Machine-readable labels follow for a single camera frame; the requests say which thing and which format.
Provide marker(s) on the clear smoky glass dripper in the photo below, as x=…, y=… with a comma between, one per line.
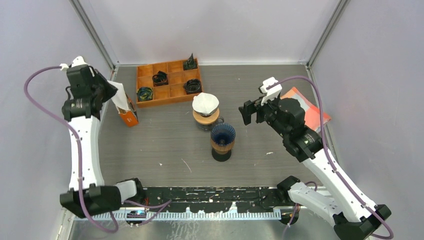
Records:
x=206, y=114

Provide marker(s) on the rolled black tie right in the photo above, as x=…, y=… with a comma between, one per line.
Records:
x=192, y=86

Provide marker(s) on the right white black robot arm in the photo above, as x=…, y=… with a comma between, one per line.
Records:
x=350, y=212

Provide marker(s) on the blue glass dripper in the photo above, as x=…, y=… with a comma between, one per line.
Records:
x=223, y=134

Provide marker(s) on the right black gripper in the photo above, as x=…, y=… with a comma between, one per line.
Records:
x=250, y=107

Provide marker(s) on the rolled black tie back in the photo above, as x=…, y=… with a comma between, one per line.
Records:
x=190, y=63

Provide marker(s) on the orange grey folded cloth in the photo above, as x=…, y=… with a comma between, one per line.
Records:
x=312, y=112

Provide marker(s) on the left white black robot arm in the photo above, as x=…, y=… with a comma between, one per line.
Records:
x=87, y=193

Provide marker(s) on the rolled black tie middle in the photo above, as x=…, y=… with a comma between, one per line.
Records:
x=160, y=79

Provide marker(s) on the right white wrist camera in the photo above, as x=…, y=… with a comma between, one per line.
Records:
x=271, y=89

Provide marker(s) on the grey glass server jug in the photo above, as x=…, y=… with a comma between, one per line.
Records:
x=209, y=126

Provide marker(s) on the orange wooden compartment tray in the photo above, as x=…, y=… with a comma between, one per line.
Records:
x=170, y=93

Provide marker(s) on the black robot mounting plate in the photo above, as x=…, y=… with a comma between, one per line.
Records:
x=252, y=199

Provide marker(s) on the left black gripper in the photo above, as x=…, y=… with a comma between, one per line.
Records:
x=111, y=89

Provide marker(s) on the white paper coffee filter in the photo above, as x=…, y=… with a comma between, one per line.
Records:
x=205, y=102

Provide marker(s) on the black round base disc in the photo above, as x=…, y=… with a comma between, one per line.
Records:
x=221, y=157

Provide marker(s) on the orange filter holder box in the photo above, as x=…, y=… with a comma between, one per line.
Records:
x=129, y=117

